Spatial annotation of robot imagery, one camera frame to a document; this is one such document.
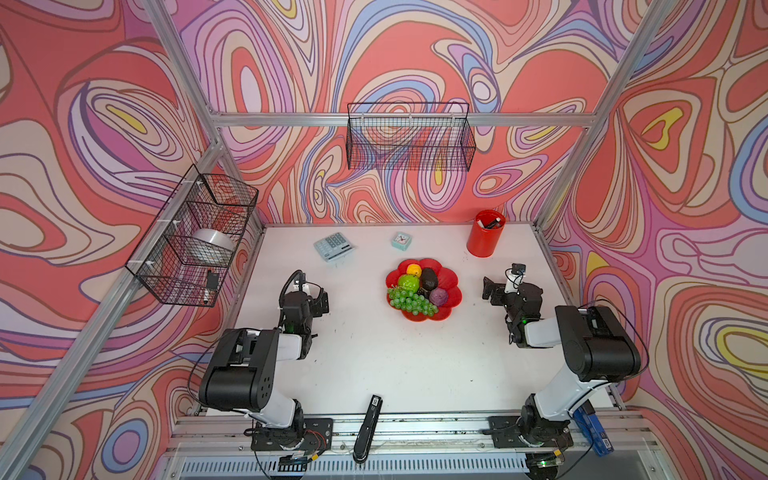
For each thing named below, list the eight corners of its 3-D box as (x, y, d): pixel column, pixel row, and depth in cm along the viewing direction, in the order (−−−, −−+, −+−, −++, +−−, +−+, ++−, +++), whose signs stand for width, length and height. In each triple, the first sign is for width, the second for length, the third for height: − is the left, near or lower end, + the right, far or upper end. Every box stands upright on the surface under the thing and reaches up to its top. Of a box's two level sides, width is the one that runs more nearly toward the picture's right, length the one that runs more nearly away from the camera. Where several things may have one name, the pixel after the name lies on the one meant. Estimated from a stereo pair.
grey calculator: (327, 264, 110) (326, 259, 107) (315, 247, 115) (313, 242, 113) (353, 250, 114) (352, 245, 112) (340, 235, 119) (339, 230, 117)
